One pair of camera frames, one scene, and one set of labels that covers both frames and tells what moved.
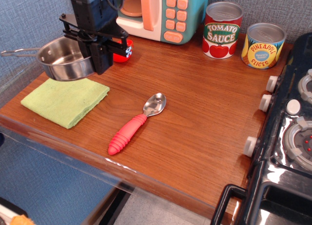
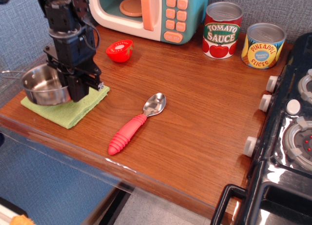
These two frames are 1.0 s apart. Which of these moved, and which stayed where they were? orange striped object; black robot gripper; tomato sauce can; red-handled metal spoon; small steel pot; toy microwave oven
Moved: small steel pot; black robot gripper
Stayed: red-handled metal spoon; orange striped object; toy microwave oven; tomato sauce can
